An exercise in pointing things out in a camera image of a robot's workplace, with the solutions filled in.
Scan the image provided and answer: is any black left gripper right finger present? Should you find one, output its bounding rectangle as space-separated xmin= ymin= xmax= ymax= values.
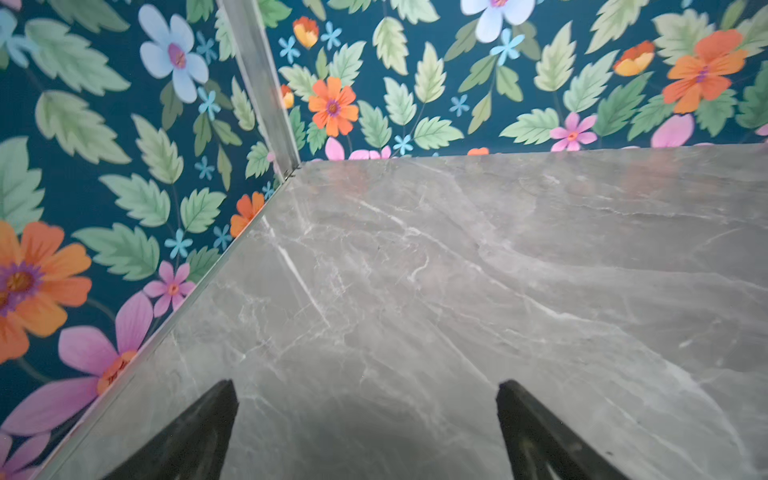
xmin=496 ymin=380 xmax=627 ymax=480

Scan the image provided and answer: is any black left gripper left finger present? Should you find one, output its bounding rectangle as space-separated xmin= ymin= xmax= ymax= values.
xmin=106 ymin=380 xmax=239 ymax=480

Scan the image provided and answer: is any aluminium frame post left rear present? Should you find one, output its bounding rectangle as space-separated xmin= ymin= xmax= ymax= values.
xmin=217 ymin=0 xmax=300 ymax=179

